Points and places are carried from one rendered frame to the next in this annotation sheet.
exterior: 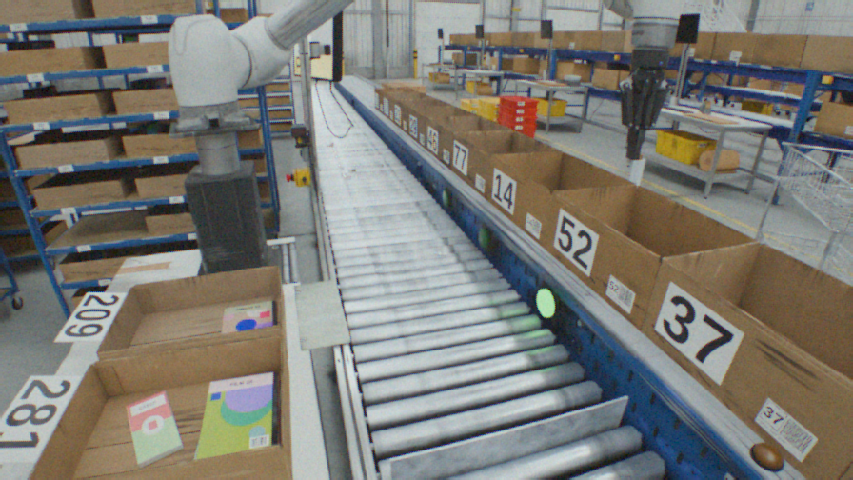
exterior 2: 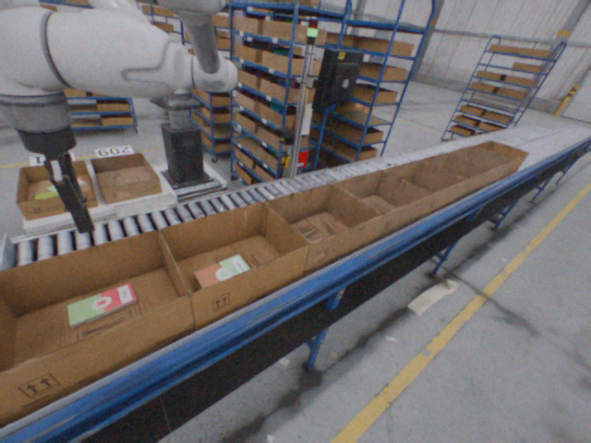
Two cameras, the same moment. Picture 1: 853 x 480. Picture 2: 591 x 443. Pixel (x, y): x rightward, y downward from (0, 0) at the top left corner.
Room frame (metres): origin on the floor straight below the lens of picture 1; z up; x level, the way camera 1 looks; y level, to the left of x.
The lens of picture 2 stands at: (1.16, -1.04, 1.60)
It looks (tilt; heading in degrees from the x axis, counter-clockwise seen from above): 36 degrees down; 66
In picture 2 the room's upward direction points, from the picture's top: 9 degrees clockwise
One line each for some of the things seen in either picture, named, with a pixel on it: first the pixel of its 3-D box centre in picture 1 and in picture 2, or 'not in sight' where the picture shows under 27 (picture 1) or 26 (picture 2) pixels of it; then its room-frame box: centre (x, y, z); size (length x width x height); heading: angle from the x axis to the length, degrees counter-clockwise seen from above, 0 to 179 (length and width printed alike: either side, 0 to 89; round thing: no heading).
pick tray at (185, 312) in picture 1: (204, 320); (126, 175); (0.79, 0.54, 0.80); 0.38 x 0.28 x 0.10; 109
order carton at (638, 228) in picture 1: (639, 246); (99, 306); (0.90, -0.52, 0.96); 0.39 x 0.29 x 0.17; 17
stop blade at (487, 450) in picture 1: (517, 444); (6, 280); (0.50, -0.17, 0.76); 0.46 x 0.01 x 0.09; 107
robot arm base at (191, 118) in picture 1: (210, 113); (174, 97); (1.11, 0.58, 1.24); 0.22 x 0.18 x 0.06; 29
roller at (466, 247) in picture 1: (406, 257); (220, 225); (1.27, 0.07, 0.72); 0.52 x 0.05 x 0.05; 107
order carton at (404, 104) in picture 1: (422, 115); (451, 175); (2.77, 0.04, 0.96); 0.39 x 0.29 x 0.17; 16
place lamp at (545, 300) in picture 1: (545, 303); not in sight; (0.88, -0.30, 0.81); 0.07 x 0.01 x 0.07; 17
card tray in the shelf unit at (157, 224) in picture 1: (194, 211); (280, 156); (2.01, 1.24, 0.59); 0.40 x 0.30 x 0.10; 104
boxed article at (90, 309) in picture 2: not in sight; (103, 304); (0.88, -0.46, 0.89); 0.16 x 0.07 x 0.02; 18
